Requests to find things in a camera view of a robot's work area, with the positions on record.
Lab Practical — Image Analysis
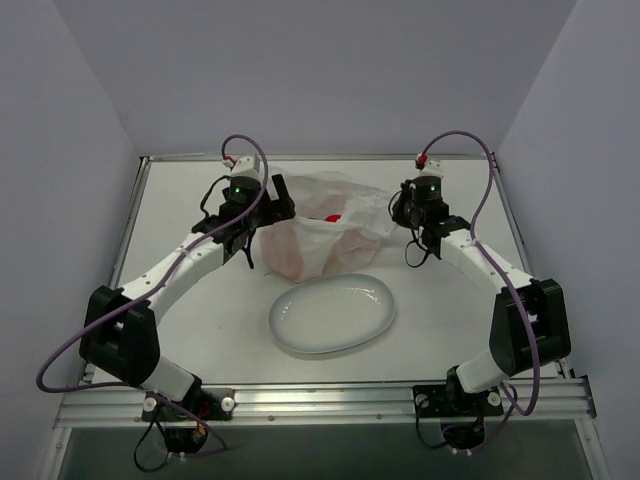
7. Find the white plastic bag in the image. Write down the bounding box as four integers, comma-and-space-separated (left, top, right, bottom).
258, 168, 396, 283

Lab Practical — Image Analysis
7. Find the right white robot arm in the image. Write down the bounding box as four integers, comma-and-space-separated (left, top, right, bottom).
390, 175, 571, 413

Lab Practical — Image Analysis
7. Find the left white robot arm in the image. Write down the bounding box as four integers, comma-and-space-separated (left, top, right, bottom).
79, 174, 295, 419

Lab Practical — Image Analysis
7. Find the white oval plate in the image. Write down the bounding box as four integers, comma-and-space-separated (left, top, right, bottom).
268, 274, 396, 355

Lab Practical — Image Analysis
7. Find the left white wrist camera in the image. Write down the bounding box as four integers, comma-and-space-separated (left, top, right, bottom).
222, 155, 261, 180

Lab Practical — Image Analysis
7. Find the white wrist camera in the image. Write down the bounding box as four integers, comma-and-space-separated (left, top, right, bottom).
415, 154, 444, 179
222, 155, 261, 180

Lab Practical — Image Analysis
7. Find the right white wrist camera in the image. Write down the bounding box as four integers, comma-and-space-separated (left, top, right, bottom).
415, 154, 444, 179

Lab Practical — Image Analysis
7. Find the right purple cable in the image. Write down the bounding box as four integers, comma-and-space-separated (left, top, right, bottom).
413, 130, 544, 416

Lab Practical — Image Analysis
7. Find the purple cable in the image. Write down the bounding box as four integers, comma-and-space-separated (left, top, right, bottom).
413, 130, 544, 416
35, 133, 271, 456

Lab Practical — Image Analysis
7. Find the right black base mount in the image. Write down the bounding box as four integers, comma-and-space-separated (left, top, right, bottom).
412, 381, 504, 456

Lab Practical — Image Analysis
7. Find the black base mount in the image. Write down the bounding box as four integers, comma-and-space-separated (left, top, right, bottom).
143, 386, 236, 458
412, 381, 504, 456

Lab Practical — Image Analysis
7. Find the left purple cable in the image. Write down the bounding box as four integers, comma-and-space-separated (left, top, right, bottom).
35, 133, 271, 456

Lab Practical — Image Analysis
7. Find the aluminium front rail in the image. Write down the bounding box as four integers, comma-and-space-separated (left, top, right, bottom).
54, 377, 596, 428

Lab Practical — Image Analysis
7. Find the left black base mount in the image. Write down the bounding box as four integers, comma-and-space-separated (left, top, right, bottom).
143, 386, 236, 458

